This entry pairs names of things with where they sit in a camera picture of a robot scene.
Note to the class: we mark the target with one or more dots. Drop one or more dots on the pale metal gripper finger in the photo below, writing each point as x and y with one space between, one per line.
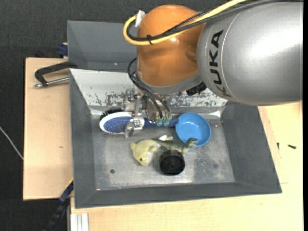
130 95
137 124

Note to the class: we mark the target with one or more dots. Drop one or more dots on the blue and white hairbrush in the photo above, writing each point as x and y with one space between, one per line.
114 125

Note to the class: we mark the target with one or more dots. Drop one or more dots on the pale yellow plush toy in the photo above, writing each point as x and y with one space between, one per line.
143 151

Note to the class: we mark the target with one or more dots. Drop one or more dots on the green toy dinosaur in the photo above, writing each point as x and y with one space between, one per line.
176 147

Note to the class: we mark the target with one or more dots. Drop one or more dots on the grey metal bin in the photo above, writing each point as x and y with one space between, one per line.
120 167

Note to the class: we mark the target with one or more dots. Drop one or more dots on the blue plastic bowl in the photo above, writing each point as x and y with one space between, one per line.
192 127

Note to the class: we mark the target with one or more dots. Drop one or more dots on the black round wheel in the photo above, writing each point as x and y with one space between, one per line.
172 165

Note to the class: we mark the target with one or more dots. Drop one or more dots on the small black screw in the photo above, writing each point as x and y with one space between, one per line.
292 147

